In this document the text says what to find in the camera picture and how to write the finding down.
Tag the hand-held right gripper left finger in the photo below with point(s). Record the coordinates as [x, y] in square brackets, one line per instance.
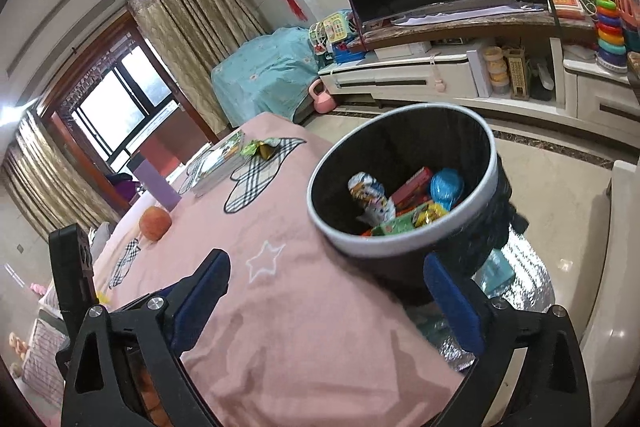
[202, 302]

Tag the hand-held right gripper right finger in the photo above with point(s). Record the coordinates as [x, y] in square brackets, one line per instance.
[452, 307]

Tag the green milk carton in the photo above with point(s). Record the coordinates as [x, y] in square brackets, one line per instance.
[397, 225]

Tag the white bin black liner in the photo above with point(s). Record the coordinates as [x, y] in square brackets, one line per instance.
[350, 147]

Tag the teal box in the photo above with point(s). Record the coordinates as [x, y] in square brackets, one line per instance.
[495, 272]

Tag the silver foil floor mat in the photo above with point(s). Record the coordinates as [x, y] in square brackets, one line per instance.
[530, 287]

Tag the orange fruit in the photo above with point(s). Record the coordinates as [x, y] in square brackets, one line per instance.
[155, 224]

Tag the beige patterned curtain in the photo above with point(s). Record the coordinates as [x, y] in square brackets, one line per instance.
[195, 37]
[55, 177]

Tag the purple cloth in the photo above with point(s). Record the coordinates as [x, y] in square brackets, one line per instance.
[122, 187]

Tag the purple thermos bottle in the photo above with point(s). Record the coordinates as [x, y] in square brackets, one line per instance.
[157, 187]

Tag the picture book stack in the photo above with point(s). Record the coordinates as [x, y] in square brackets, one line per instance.
[217, 162]

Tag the white glossy furniture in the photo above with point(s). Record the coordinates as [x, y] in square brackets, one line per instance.
[610, 297]

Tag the green snack packet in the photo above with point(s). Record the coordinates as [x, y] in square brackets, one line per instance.
[262, 148]

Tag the ceiling spotlight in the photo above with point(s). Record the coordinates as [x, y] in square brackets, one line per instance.
[6, 113]

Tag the pink kettlebell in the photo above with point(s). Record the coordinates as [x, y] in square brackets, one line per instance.
[321, 99]

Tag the white television cabinet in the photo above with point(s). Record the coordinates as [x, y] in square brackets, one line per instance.
[400, 77]

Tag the teal cloth covered furniture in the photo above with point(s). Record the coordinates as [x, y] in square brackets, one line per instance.
[265, 72]

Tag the stacked small jars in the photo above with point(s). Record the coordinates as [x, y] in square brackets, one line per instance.
[494, 72]

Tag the wooden lattice box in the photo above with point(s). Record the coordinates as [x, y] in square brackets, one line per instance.
[516, 74]

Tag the colourful toy cash register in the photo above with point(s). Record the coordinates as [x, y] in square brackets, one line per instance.
[335, 37]

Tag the red toy telephone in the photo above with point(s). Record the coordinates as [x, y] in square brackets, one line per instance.
[567, 2]

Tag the pink plastic toy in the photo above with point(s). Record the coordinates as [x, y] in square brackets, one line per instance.
[627, 4]

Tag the wooden frame balcony window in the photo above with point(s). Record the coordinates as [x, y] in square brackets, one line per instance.
[115, 107]

